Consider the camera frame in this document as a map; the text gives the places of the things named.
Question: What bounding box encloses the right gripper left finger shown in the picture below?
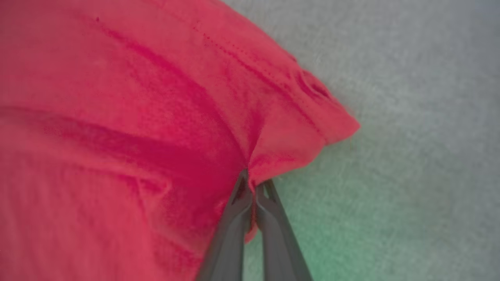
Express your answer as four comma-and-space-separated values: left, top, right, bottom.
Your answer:
196, 169, 254, 281

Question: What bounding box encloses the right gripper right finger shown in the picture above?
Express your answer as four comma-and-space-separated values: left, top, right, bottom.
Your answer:
255, 180, 314, 281

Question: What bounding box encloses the red and white garment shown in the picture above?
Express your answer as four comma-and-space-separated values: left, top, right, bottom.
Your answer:
0, 0, 361, 281

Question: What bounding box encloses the grey fabric sofa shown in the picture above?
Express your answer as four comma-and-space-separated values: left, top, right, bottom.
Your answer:
221, 0, 500, 281

